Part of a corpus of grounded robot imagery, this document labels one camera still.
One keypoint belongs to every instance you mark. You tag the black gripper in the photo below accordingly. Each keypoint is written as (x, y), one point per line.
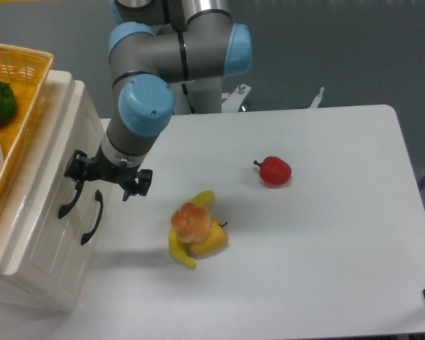
(131, 179)

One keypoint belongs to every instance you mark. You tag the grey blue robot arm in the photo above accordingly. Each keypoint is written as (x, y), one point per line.
(154, 45)

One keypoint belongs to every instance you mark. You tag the white drawer cabinet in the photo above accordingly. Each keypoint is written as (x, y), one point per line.
(22, 187)

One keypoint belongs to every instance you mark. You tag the orange toy bread bun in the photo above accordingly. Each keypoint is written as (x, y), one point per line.
(191, 223)

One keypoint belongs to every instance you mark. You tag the yellow toy banana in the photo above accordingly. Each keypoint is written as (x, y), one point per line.
(178, 248)

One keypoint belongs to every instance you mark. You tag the yellow toy bell pepper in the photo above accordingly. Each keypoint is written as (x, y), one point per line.
(217, 239)

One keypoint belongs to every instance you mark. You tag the red toy bell pepper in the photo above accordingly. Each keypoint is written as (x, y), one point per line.
(274, 171)

